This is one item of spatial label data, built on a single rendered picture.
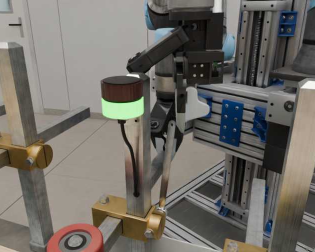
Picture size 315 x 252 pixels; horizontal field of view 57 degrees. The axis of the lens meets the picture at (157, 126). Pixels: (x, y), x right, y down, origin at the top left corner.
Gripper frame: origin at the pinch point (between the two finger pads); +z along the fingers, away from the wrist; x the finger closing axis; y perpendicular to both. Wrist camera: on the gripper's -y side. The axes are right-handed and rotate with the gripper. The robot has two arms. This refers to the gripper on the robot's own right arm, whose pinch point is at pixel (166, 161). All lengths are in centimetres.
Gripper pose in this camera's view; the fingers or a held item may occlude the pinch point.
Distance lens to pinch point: 82.6
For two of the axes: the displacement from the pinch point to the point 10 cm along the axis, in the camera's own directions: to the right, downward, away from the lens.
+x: -9.4, -1.3, 3.2
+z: 0.0, 9.3, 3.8
